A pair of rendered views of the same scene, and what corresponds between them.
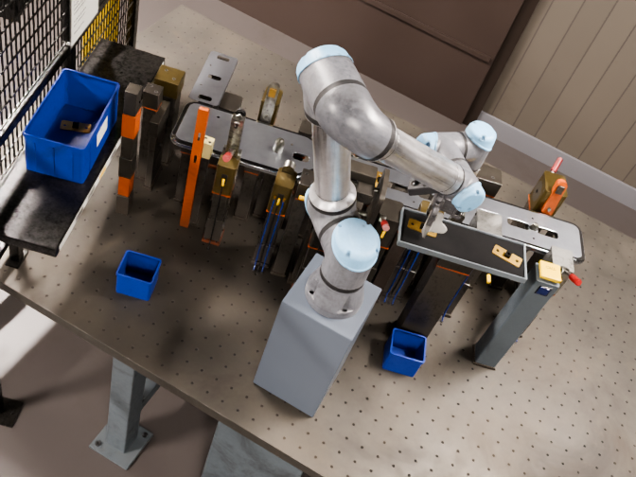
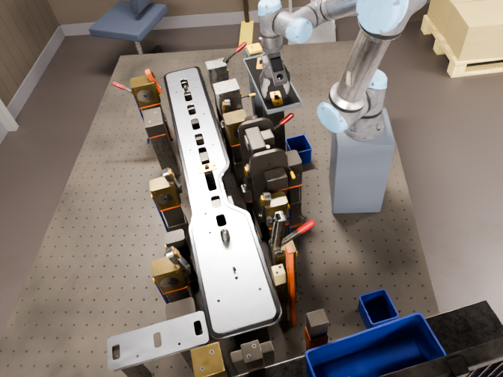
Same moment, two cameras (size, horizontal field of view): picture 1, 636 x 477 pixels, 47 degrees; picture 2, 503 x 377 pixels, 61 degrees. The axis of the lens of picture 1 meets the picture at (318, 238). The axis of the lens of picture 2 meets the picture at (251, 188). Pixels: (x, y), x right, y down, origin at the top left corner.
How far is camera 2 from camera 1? 202 cm
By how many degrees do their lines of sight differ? 58
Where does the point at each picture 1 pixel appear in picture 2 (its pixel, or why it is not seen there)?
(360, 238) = not seen: hidden behind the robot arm
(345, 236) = (376, 78)
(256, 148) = (236, 252)
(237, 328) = (352, 238)
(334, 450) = not seen: hidden behind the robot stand
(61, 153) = (430, 340)
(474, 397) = (293, 122)
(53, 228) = (471, 317)
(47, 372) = not seen: outside the picture
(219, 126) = (230, 292)
